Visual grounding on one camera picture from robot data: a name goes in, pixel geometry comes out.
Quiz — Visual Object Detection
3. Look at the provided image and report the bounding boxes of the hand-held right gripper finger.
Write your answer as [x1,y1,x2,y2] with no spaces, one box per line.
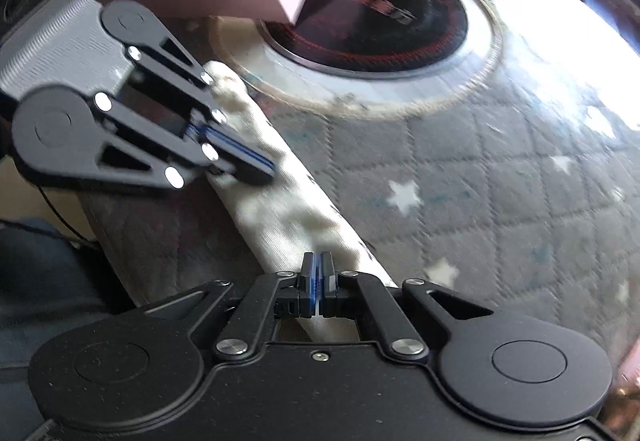
[319,251,495,362]
[137,251,319,362]

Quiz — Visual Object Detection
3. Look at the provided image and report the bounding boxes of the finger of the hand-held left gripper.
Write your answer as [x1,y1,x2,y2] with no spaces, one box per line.
[94,92,273,190]
[126,27,277,170]

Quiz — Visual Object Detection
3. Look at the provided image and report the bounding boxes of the cream canvas shopping bag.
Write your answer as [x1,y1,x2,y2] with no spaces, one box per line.
[202,60,402,343]

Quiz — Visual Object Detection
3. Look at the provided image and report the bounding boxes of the grey quilted table cover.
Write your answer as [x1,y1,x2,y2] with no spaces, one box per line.
[75,0,640,427]

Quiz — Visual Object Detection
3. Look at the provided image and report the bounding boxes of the round black induction cooker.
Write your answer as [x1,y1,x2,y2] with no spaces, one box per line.
[210,0,505,122]

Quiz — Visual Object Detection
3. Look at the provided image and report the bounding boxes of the black cable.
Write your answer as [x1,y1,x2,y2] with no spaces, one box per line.
[36,183,101,248]

